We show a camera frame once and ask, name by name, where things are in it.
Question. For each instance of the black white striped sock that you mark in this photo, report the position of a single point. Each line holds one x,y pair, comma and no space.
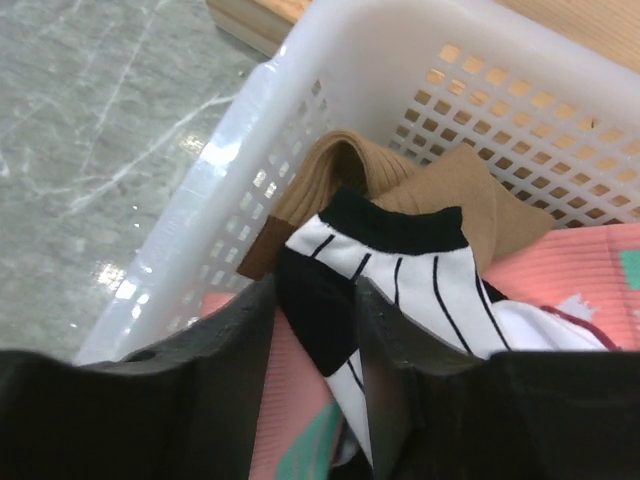
424,265

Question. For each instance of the tan brown sock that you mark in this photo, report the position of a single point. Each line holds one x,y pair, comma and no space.
495,222

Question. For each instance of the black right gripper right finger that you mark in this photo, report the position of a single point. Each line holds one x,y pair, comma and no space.
437,413

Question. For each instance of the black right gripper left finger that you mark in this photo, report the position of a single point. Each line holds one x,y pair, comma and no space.
183,408

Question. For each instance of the white plastic laundry basket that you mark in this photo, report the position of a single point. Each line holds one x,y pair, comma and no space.
547,92

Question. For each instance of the wooden hanger stand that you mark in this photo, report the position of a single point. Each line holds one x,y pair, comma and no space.
280,20

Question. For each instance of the pink sock left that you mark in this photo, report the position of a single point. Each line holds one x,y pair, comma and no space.
299,423

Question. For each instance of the pink sock with green stripes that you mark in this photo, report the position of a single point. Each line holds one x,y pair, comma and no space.
591,273

